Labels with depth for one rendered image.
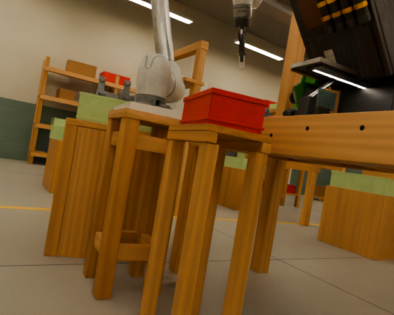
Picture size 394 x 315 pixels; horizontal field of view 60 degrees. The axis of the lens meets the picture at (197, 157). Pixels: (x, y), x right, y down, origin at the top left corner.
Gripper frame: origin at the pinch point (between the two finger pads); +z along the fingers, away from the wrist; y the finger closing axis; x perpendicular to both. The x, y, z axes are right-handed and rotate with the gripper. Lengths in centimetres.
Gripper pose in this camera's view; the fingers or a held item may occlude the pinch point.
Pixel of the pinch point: (241, 62)
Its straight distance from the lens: 178.0
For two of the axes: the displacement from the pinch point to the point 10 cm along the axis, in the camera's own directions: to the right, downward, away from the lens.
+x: 9.8, 0.3, -2.0
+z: 0.2, 9.6, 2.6
